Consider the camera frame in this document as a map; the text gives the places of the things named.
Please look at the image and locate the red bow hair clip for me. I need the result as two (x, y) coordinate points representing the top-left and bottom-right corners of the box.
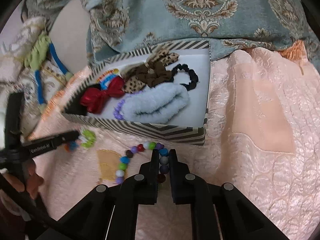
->
(79, 76), (125, 114)

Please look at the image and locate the teal damask patterned curtain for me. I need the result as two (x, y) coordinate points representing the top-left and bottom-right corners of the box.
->
(24, 0), (319, 67)

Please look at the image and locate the person's left hand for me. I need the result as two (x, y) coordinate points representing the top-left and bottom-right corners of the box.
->
(3, 159), (44, 200)

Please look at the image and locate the light blue fluffy scrunchie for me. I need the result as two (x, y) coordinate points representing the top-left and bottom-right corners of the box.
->
(120, 83), (190, 124)

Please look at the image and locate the striped black white tray box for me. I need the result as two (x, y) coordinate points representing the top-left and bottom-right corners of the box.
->
(62, 41), (210, 145)

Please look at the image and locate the peach quilted bedspread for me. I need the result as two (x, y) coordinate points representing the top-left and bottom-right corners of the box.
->
(28, 40), (319, 239)

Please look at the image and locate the floral embroidered cushion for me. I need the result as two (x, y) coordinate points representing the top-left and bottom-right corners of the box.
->
(1, 56), (69, 137)

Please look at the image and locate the black velvet hair piece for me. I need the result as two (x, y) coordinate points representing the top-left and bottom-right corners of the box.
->
(66, 83), (101, 116)

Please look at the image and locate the multicolour large bead necklace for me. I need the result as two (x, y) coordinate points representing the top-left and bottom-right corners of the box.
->
(114, 141), (170, 185)

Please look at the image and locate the green bead bracelet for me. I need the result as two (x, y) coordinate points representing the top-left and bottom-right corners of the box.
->
(63, 128), (97, 153)

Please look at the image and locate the black scrunchie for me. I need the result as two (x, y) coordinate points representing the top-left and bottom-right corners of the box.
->
(169, 64), (199, 91)

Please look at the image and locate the purple bead bracelet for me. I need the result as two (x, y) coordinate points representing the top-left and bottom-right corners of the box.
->
(113, 90), (143, 121)

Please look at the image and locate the beige embroidered bolster pillow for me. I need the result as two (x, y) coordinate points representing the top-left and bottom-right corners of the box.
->
(1, 16), (46, 62)

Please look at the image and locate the leopard print brown scrunchie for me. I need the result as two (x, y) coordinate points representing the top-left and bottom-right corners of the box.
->
(120, 48), (179, 94)

